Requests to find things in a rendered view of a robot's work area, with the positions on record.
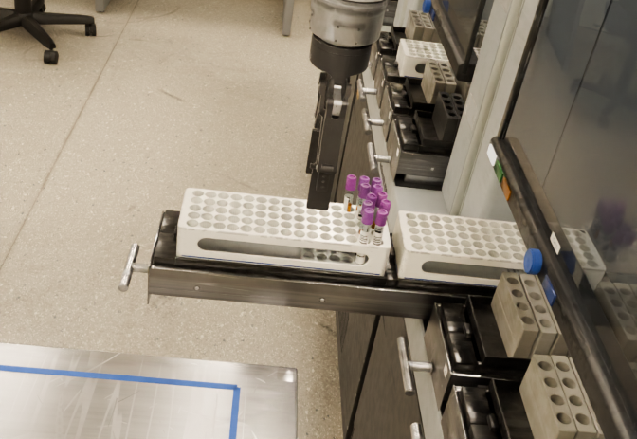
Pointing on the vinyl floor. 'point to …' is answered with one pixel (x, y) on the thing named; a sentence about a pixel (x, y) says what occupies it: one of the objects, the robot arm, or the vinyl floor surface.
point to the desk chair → (35, 16)
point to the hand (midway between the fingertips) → (318, 173)
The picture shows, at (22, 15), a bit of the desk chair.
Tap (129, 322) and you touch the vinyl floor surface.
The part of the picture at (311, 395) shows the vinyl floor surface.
